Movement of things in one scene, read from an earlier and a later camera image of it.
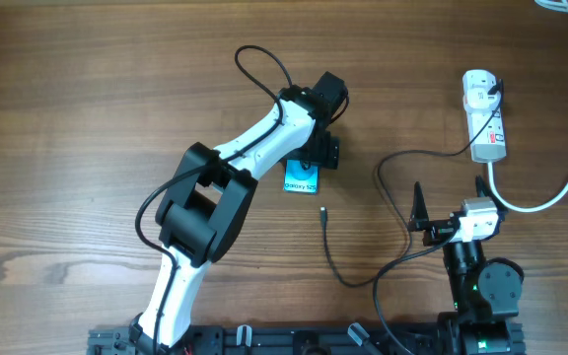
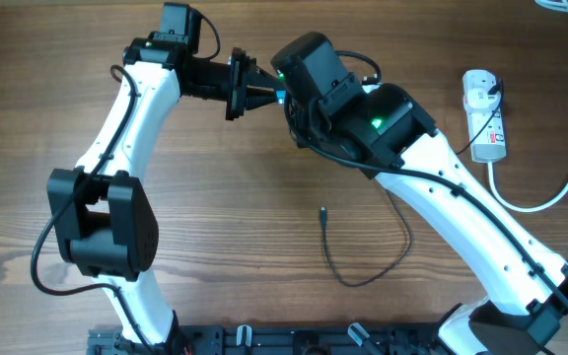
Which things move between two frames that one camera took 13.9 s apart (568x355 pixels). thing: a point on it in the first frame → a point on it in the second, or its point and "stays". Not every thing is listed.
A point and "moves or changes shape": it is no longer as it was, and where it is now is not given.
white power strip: (486, 129) stays
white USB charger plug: (480, 98) stays
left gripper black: (326, 153) → (241, 73)
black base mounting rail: (448, 338) stays
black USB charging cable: (394, 199) stays
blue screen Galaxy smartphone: (299, 179) moves or changes shape
